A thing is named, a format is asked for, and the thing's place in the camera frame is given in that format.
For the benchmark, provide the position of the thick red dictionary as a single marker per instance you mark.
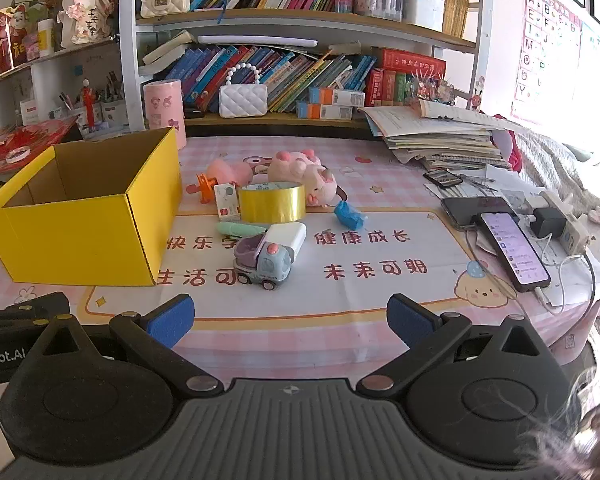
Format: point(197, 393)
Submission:
point(410, 60)

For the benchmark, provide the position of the smartphone with lit screen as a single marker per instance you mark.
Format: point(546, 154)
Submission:
point(515, 252)

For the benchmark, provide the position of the row of small red books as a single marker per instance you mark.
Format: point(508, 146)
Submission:
point(387, 87)

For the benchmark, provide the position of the red paper decorations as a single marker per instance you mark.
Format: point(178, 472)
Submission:
point(35, 137)

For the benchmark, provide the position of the stack of papers and workbooks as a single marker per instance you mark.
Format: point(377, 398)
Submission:
point(440, 140)

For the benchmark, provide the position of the loose white papers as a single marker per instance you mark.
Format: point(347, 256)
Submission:
point(510, 192)

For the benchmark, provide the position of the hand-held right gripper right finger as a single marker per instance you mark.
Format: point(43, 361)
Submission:
point(410, 320)

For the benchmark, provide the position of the white rounded box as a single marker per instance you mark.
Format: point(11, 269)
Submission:
point(291, 236)

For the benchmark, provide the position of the grey blanket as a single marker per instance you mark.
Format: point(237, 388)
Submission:
point(555, 160)

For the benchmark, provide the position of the small white packet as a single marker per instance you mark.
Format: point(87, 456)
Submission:
point(226, 202)

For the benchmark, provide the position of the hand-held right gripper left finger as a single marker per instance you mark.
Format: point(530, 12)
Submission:
point(172, 317)

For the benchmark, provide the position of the gold tape roll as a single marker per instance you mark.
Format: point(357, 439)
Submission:
point(270, 207)

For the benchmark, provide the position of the pile of flat lying books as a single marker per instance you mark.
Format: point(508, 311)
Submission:
point(167, 52)

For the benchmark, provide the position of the red stick ornament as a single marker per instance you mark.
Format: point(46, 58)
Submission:
point(86, 105)

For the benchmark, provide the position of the row of leaning colourful books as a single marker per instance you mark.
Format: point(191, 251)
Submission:
point(290, 75)

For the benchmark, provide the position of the pastel toy truck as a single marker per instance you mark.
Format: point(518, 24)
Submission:
point(270, 260)

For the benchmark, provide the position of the white jar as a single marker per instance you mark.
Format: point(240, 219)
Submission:
point(46, 37)

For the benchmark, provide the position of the pink alphabet wall poster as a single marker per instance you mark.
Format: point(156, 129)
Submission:
point(545, 55)

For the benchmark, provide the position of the white storage box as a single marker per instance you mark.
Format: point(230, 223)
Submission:
point(424, 10)

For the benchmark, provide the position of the blue packet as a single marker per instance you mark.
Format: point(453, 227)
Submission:
point(349, 214)

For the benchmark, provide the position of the yellow cardboard box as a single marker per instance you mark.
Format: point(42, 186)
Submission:
point(80, 230)

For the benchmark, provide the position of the colourful small ornaments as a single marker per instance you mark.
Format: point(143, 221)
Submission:
point(432, 91)

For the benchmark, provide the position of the wooden side shelf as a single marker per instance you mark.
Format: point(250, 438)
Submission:
point(45, 59)

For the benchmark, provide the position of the pink plush duck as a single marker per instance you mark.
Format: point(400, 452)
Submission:
point(230, 170)

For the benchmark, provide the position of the white power strip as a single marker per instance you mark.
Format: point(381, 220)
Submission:
point(574, 232)

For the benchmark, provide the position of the pink plush pig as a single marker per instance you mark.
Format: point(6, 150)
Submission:
point(305, 175)

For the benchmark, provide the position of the white bookshelf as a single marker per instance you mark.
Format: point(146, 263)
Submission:
point(127, 60)

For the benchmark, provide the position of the orange and blue white carton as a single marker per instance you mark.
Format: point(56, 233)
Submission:
point(337, 96)

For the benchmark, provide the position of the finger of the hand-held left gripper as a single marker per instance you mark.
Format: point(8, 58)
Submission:
point(35, 307)

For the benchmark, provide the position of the dark smartphone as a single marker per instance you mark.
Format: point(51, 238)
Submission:
point(465, 210)

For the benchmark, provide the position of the white tape roll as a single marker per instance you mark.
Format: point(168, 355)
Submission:
point(17, 155)

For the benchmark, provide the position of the black charger adapter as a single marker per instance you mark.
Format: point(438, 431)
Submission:
point(547, 222)

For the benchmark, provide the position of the white quilted handbag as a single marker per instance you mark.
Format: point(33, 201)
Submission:
point(242, 102)

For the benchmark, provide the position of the pink cylinder container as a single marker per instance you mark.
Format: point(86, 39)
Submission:
point(164, 110)

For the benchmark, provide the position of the white pencil holders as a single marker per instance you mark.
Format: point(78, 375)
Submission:
point(112, 110)

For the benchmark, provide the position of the white rabbit doll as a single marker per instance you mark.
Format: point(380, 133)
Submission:
point(85, 15)

